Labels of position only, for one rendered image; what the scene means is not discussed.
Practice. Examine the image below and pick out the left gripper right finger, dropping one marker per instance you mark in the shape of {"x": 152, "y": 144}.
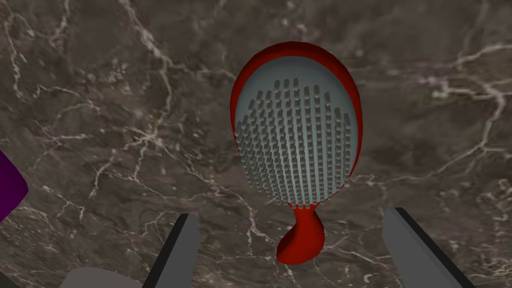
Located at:
{"x": 416, "y": 252}

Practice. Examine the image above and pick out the purple object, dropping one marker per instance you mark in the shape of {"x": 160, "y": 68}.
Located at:
{"x": 10, "y": 188}

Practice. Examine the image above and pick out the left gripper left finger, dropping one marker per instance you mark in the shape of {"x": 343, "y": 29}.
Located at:
{"x": 176, "y": 256}

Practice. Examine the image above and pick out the red hairbrush with grey bristles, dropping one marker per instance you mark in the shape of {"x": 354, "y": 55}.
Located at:
{"x": 298, "y": 136}

